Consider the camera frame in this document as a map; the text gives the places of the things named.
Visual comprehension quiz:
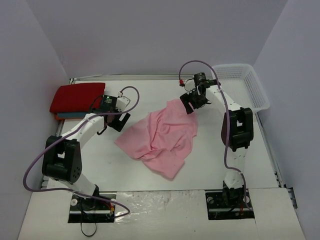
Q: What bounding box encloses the pink t shirt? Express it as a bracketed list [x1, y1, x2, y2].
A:
[114, 99, 198, 180]

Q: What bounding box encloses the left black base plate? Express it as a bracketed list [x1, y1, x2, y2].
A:
[68, 194, 116, 224]

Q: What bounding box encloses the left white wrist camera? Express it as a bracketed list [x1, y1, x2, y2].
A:
[116, 92, 131, 112]

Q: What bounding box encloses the folded teal t shirt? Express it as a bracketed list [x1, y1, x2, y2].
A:
[56, 112, 87, 119]

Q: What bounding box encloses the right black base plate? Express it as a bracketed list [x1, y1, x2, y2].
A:
[205, 190, 255, 221]

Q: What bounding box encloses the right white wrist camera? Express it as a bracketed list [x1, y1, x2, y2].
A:
[179, 78, 199, 94]

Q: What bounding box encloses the thin black cable loop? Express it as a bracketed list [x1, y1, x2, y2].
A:
[79, 209, 98, 238]

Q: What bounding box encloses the folded red t shirt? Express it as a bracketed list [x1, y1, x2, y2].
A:
[49, 82, 106, 114]

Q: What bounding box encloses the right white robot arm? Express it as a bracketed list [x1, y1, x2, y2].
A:
[179, 72, 254, 207]

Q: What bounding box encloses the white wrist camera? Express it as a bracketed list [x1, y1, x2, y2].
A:
[116, 92, 131, 112]
[179, 78, 199, 94]

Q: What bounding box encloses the white plastic basket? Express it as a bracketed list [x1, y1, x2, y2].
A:
[212, 63, 270, 113]

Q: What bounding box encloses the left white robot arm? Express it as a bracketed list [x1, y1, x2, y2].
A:
[42, 95, 131, 209]

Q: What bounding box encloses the white foam board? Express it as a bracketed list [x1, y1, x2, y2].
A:
[18, 188, 305, 240]

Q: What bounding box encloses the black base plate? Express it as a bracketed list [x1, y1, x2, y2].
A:
[68, 194, 116, 224]
[205, 190, 255, 221]

